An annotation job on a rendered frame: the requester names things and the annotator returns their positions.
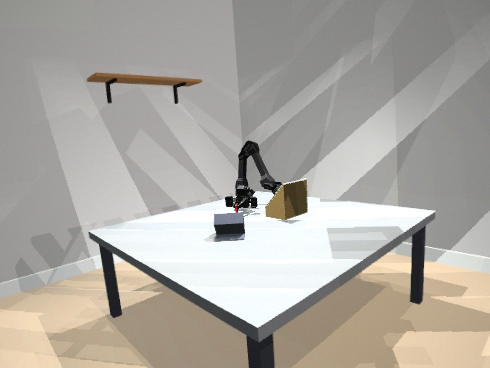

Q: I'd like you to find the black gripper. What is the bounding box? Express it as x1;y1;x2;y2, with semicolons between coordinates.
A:
225;194;258;208

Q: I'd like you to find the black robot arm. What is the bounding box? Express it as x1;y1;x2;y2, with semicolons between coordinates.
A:
235;141;282;198

